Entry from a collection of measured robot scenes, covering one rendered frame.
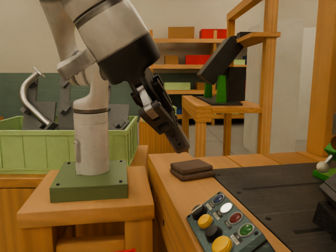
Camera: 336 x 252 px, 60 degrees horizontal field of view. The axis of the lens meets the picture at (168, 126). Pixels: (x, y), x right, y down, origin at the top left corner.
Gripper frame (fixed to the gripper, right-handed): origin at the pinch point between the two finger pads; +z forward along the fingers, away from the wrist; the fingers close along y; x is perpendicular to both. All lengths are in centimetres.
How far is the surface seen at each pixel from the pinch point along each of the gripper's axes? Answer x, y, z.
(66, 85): 50, 96, -11
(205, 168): 3.1, 29.4, 22.6
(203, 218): 3.2, 0.7, 14.4
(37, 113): 65, 87, -8
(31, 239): 46, 17, 13
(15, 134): 64, 63, -6
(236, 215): -1.9, -1.5, 14.7
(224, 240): 0.6, -5.9, 13.9
